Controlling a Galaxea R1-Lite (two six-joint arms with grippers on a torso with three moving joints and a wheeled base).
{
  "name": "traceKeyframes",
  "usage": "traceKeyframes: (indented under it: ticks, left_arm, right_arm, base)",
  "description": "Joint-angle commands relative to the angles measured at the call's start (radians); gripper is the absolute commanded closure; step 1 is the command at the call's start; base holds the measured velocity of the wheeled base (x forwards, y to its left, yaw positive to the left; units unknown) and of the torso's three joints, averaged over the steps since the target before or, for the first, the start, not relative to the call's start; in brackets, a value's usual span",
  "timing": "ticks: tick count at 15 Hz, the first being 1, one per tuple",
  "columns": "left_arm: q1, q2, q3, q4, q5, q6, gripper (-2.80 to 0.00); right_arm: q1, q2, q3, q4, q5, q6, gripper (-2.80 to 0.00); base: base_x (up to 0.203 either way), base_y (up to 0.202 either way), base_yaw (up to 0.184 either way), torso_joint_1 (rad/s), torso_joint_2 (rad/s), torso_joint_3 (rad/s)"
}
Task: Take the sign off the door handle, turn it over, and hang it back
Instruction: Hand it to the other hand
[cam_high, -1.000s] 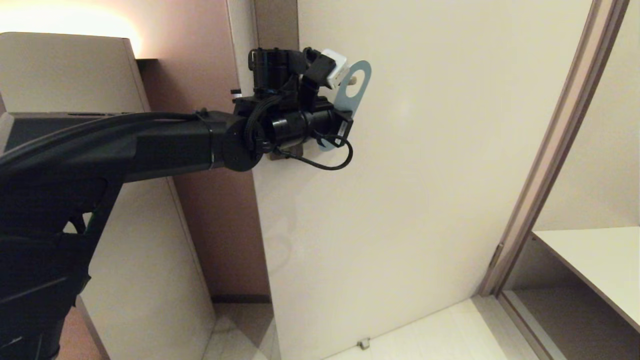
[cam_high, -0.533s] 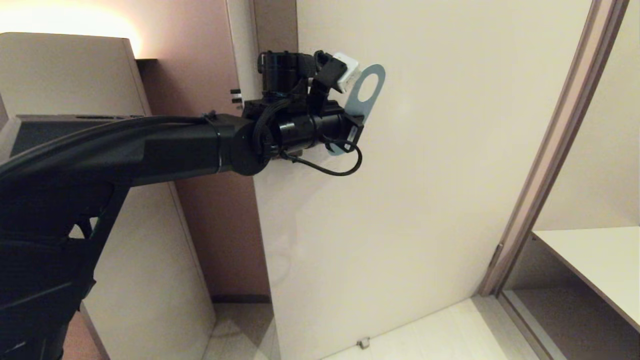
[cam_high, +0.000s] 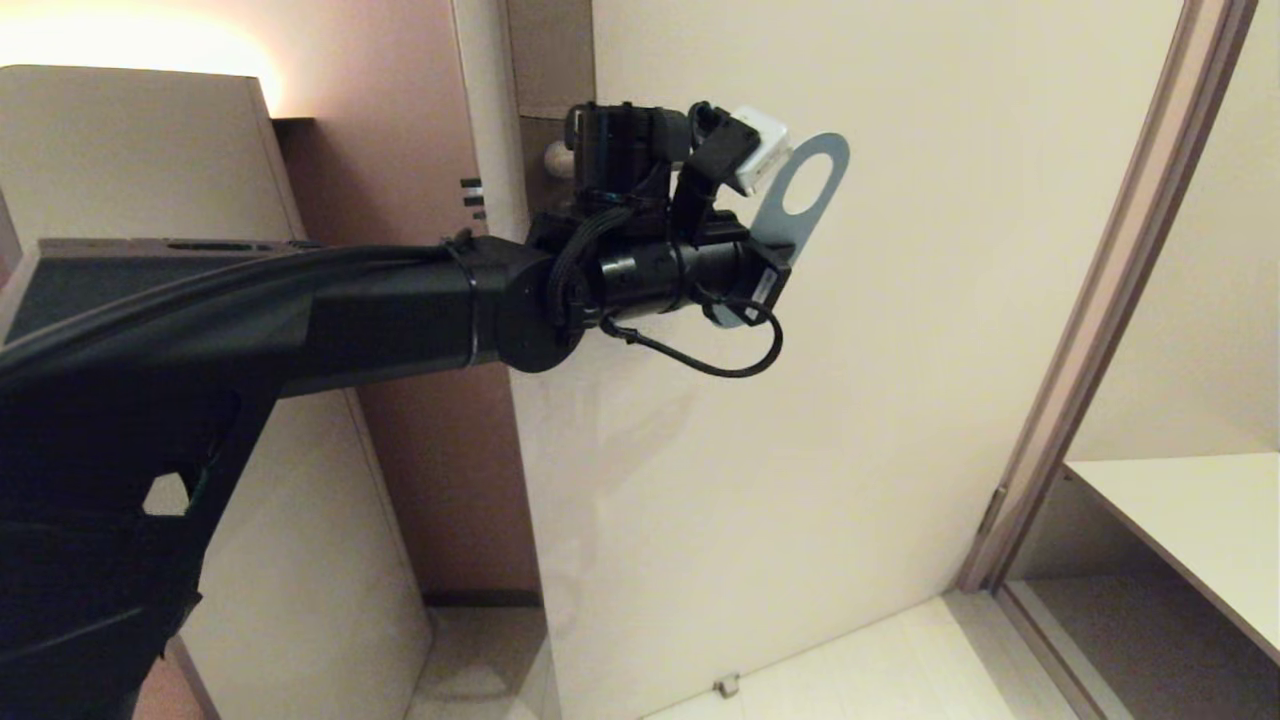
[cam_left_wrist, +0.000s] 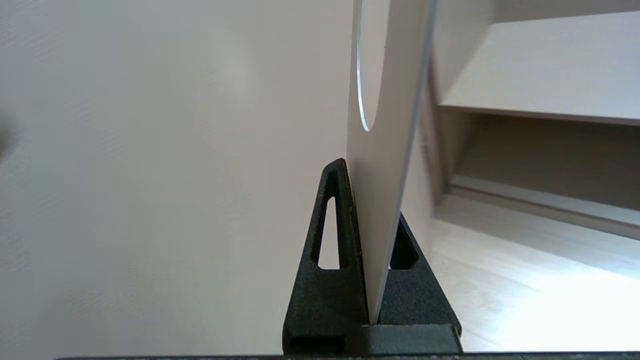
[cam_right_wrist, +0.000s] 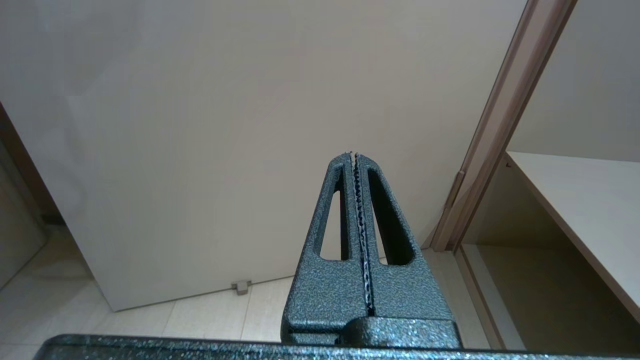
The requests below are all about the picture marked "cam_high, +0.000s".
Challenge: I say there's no blue do-not-disturb door hanger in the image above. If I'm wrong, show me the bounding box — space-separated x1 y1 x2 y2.
711 131 852 330

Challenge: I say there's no white door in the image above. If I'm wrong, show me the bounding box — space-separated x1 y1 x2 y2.
451 0 1193 720

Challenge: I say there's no brown door lock plate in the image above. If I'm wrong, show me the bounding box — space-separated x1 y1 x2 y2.
503 0 597 217

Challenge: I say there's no dark baseboard strip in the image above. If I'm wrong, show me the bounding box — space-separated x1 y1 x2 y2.
421 589 545 609

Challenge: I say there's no white shelf board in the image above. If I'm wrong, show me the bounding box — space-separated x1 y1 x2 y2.
1061 452 1280 668

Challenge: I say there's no beige cabinet panel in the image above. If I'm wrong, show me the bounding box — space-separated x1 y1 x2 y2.
0 63 434 720

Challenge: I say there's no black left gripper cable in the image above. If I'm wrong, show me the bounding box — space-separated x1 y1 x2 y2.
598 288 785 380

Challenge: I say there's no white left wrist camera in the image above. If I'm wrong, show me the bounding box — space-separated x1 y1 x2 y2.
733 104 794 197

